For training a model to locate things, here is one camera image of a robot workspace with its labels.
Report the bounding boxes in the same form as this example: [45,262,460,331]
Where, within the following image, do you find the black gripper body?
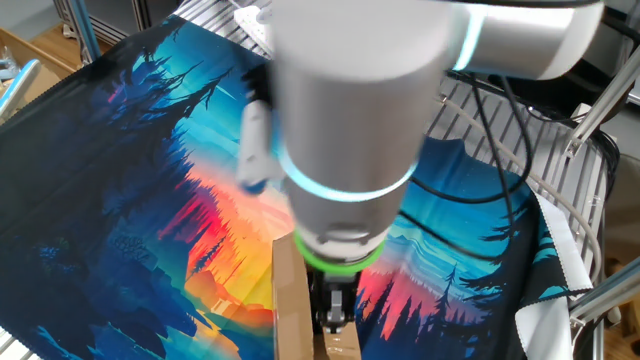
[307,267,362,331]

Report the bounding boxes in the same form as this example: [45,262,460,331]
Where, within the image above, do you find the brown cardboard box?
[271,232,362,360]

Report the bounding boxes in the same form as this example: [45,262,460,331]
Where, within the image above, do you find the open cardboard box with clutter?
[0,27,76,126]

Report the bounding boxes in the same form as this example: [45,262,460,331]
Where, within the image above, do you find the colourful sunset print tablecloth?
[0,14,594,360]

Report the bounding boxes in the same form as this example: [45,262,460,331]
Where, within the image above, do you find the white power strip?
[233,4,274,46]

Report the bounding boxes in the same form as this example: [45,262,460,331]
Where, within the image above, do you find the green flange ring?
[293,230,387,277]

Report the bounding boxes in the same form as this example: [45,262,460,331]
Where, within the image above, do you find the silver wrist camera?
[234,99,284,196]

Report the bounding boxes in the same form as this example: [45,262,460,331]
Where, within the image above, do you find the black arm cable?
[397,72,621,261]

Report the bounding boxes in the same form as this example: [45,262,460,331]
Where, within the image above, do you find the aluminium frame post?
[563,49,640,159]
[69,0,104,65]
[569,272,640,329]

